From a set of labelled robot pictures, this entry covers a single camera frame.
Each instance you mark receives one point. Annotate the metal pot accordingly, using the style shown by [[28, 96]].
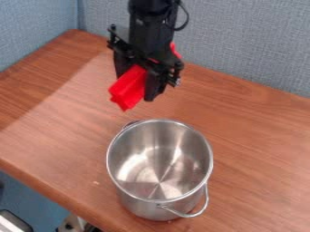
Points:
[[159, 163]]

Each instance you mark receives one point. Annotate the red plastic block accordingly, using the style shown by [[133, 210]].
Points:
[[126, 90]]

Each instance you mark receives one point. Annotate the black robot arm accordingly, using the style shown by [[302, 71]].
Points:
[[157, 7]]

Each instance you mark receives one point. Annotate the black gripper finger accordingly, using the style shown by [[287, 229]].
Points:
[[155, 85], [122, 61]]

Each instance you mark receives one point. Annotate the white object under table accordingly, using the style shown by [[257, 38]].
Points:
[[74, 224]]

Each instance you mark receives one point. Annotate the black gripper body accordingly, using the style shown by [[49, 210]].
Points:
[[148, 34]]

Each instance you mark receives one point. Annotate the grey device under table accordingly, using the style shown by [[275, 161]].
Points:
[[12, 224]]

